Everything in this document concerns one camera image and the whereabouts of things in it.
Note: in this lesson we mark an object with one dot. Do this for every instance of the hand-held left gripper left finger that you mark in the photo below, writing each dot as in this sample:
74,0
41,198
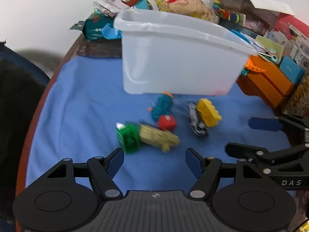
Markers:
115,161

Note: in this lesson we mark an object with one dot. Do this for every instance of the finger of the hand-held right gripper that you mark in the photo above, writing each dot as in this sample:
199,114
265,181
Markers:
243,150
264,123

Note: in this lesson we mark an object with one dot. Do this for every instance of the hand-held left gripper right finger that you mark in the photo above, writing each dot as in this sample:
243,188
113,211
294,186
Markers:
193,162

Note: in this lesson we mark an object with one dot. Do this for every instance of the green building block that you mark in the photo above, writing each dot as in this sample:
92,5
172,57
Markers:
128,137

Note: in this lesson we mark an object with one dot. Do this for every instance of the black and silver toy car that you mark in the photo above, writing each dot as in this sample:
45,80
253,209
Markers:
196,125

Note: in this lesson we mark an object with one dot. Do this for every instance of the beige toy figure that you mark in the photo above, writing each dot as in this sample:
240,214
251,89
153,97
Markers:
157,136

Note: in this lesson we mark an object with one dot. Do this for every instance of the small red cube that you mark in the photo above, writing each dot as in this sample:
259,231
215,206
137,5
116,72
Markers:
166,122

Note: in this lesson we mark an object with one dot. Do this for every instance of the yellow building block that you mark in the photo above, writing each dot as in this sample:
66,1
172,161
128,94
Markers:
208,112

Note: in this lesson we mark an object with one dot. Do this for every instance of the teal toy with orange tip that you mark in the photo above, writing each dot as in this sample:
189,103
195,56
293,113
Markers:
161,106

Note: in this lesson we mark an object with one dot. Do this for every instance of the white plastic container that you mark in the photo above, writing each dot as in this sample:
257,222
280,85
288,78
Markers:
178,60

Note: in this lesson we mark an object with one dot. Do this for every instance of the orange box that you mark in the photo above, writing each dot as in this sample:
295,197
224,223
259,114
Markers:
265,82

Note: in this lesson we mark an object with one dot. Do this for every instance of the yellow woven bag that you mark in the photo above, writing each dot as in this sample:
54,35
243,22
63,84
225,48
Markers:
299,96

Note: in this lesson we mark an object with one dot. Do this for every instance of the orange and teal dinosaur toy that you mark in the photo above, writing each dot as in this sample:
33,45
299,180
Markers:
253,68

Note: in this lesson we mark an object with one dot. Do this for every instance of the teal box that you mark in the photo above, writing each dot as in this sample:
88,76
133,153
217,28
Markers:
292,69

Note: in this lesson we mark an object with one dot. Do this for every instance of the blue cloth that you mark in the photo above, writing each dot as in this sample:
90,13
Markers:
79,101

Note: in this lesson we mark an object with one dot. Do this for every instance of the green card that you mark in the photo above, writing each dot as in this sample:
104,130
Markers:
268,47

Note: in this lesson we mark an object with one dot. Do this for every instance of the pink box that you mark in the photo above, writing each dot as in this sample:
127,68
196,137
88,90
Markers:
287,24

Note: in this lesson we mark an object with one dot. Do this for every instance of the clear box of coloured pieces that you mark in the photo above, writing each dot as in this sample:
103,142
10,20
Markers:
227,9

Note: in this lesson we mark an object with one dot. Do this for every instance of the open white cardboard box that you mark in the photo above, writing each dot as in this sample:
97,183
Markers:
263,2

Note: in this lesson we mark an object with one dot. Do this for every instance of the teal packet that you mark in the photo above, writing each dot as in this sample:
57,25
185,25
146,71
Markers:
96,27

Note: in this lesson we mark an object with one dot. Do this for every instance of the beige snack bag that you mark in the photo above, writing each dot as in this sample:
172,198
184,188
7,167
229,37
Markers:
190,4

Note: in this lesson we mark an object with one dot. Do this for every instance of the crumpled white and green bag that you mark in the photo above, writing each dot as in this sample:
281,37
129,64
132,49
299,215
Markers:
111,0

